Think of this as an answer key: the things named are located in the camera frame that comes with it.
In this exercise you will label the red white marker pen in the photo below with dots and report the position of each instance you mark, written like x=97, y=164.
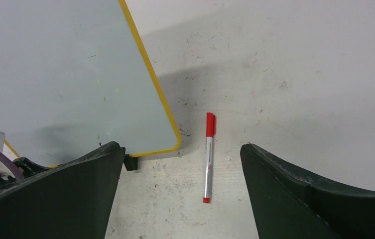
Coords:
x=210, y=133

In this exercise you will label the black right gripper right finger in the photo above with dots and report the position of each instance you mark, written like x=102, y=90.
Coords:
x=290, y=202

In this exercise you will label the black whiteboard stand foot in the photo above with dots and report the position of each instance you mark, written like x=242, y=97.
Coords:
x=130, y=163

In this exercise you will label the yellow framed whiteboard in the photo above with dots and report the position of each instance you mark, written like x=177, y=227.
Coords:
x=74, y=75

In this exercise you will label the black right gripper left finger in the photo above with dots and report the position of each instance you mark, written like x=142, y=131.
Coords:
x=71, y=201

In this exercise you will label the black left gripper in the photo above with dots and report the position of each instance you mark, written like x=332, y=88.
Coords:
x=9, y=171

